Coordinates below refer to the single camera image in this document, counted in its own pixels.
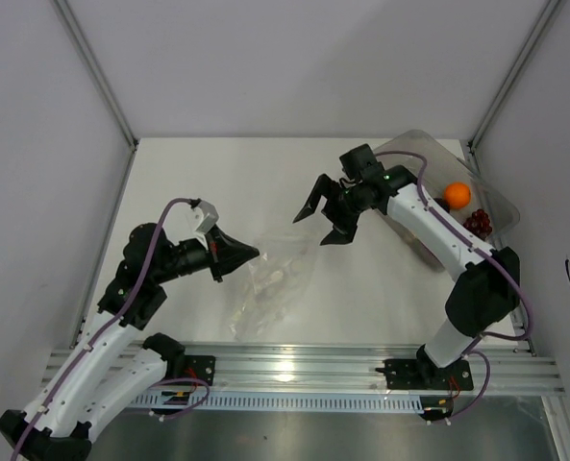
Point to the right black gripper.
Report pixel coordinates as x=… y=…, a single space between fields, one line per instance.
x=343 y=229

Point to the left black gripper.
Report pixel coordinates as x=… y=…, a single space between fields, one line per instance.
x=225 y=254

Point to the clear zip top bag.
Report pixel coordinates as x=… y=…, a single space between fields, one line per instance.
x=269 y=285

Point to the orange fruit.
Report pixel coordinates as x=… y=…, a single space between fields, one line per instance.
x=457 y=195

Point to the red grape bunch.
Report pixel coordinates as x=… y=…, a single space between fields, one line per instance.
x=479 y=224

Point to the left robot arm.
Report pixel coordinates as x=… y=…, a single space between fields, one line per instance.
x=65 y=419

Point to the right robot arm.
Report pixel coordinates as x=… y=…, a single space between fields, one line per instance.
x=486 y=280

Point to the clear plastic bin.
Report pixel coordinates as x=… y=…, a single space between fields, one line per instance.
x=446 y=166

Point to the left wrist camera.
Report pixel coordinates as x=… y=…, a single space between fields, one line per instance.
x=202 y=219

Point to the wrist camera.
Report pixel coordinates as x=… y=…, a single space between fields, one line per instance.
x=202 y=219
x=360 y=163

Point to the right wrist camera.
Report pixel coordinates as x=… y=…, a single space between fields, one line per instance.
x=360 y=163

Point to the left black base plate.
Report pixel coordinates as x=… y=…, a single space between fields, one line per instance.
x=201 y=367

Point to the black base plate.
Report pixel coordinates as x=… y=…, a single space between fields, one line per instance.
x=413 y=374
x=201 y=367

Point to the aluminium mounting rail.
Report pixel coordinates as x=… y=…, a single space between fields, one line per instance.
x=352 y=369

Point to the slotted cable duct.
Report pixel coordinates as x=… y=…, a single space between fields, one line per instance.
x=280 y=401

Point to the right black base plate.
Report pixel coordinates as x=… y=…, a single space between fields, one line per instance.
x=413 y=374

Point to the left aluminium frame post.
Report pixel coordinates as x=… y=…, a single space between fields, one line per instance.
x=91 y=65

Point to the aluminium frame post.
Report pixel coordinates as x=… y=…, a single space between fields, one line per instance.
x=91 y=65
x=531 y=44

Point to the right aluminium frame post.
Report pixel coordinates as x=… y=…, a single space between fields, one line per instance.
x=531 y=44

